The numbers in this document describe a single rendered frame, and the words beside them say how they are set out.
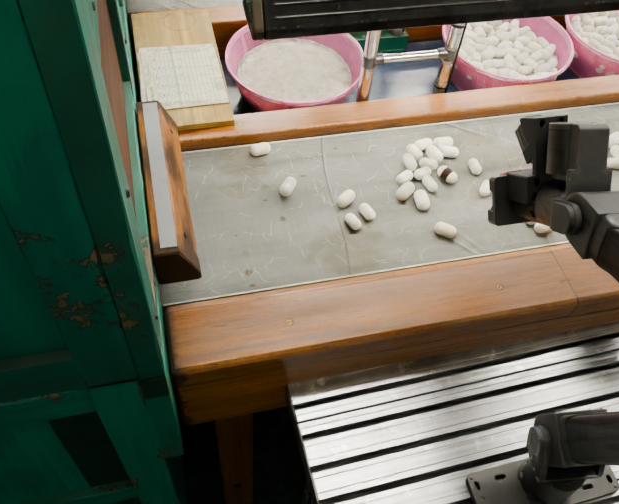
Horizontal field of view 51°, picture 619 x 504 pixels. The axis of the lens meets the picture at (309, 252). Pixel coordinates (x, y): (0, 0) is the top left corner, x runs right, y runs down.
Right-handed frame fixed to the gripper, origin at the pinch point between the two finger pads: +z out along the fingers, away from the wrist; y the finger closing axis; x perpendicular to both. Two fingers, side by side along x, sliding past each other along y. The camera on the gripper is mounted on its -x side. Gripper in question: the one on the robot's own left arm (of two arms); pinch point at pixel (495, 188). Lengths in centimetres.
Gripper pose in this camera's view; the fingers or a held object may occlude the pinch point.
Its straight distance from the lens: 98.1
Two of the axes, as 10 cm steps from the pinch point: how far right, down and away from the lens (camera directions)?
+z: -2.2, -2.2, 9.5
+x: 1.0, 9.6, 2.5
